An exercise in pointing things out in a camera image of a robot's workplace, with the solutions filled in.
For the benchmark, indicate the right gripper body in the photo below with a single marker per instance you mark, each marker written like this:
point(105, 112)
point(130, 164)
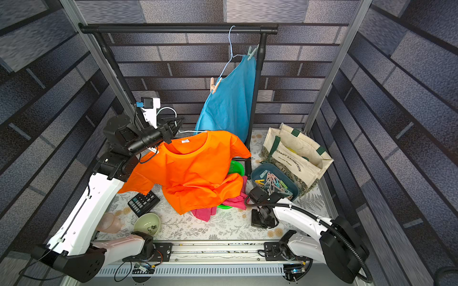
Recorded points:
point(257, 220)

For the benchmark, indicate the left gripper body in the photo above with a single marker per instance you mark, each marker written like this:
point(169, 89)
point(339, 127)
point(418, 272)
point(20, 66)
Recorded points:
point(152, 139)

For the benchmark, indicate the white plastic hanger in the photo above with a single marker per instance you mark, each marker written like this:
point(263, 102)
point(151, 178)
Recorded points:
point(169, 112)

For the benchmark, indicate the pink garment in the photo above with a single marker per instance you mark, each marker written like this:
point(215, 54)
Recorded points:
point(237, 202)

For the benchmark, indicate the orange garment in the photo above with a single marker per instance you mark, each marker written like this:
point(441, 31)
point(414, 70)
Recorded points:
point(192, 171)

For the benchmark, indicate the beige clothespin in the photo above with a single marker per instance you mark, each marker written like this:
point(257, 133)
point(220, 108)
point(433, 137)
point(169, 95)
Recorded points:
point(214, 84)

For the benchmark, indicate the blue t-shirt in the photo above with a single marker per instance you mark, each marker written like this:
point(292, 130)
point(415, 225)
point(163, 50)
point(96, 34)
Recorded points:
point(229, 108)

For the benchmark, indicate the light blue wire hanger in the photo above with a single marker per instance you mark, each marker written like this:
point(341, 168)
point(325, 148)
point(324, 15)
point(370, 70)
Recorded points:
point(232, 55)

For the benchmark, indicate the white clothespin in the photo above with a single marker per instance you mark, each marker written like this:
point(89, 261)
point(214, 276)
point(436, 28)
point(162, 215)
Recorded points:
point(251, 52)

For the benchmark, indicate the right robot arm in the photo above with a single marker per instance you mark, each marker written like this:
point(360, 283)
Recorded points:
point(314, 238)

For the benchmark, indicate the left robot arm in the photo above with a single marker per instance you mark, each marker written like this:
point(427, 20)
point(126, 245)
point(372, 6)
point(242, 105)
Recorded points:
point(71, 251)

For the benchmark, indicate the teal clothespin tray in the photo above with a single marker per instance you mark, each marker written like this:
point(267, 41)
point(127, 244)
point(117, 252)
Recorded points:
point(272, 180)

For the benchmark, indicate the green plastic laundry basket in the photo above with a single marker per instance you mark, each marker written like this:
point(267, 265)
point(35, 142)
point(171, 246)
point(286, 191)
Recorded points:
point(235, 168)

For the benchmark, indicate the black calculator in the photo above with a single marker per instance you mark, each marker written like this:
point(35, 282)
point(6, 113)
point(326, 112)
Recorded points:
point(142, 204)

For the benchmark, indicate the green ceramic bowl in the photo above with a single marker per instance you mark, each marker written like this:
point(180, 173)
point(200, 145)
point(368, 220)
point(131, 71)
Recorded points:
point(149, 223)

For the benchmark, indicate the pink plastic cup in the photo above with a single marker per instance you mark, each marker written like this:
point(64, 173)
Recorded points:
point(109, 223)

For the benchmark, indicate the black clothes rack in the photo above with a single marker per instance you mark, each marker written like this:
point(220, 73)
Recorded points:
point(179, 29)

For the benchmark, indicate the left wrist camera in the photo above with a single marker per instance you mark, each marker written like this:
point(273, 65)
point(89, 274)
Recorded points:
point(149, 107)

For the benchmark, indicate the cream tote bag green handles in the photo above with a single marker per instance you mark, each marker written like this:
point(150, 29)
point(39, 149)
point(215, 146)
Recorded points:
point(299, 157)

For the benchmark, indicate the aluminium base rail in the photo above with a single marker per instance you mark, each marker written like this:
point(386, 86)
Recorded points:
point(216, 259)

